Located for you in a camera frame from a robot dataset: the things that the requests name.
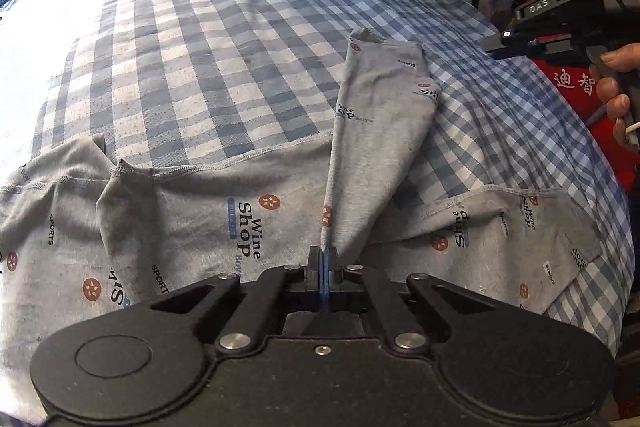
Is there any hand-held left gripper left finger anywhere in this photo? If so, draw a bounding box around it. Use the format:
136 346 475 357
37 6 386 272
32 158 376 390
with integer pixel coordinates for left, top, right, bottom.
149 246 326 355

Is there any blue checked bed sheet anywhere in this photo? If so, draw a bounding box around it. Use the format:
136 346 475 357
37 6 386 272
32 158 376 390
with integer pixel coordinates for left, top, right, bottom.
0 0 636 358

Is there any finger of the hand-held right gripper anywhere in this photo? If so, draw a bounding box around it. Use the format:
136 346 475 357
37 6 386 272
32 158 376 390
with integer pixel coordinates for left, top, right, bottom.
481 27 539 60

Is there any red printed cloth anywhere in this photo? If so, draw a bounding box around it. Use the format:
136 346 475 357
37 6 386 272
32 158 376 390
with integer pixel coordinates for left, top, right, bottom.
525 0 640 195

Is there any person's right hand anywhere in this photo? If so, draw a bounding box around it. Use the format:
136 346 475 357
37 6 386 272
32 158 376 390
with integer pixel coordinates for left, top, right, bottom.
589 44 640 148

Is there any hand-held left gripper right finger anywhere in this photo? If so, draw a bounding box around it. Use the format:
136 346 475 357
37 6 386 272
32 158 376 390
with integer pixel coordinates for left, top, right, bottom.
325 246 501 355

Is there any grey printed shirt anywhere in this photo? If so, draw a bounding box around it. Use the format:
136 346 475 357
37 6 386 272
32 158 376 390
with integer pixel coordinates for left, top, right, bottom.
0 27 603 408

